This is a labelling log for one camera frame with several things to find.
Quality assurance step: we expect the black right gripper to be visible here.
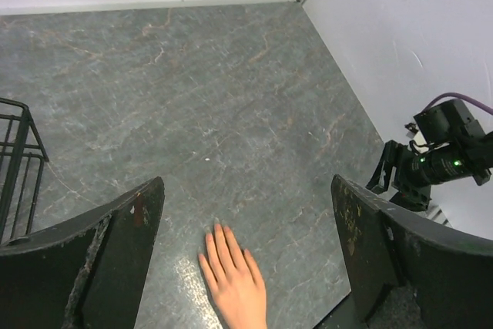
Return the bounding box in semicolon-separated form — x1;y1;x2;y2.
365;140;431;212

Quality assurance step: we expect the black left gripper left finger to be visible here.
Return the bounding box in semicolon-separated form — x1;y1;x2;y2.
1;177;165;328

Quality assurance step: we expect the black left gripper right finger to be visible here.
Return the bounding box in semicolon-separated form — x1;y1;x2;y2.
330;175;492;328

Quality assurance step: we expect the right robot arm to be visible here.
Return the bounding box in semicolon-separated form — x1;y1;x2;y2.
366;96;492;212

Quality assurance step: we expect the mannequin hand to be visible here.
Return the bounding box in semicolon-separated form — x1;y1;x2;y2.
198;222;267;328

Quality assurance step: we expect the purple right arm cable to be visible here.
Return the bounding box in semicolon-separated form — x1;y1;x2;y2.
422;92;493;116

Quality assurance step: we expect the black wire basket rack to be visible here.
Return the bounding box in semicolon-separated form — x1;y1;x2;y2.
1;98;49;243

